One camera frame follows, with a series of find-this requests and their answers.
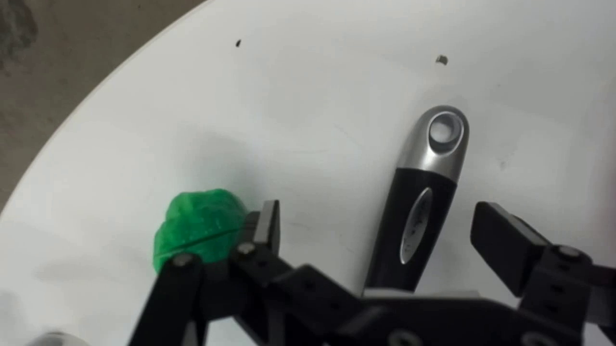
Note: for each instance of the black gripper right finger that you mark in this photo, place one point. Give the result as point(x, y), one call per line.
point(565, 281)

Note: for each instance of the small dark bean crumb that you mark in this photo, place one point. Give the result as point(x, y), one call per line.
point(442, 60)
point(237, 43)

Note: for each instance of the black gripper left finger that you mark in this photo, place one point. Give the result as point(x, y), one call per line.
point(212, 300)

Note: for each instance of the green toy vegetable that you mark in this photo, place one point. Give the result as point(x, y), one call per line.
point(199, 227)

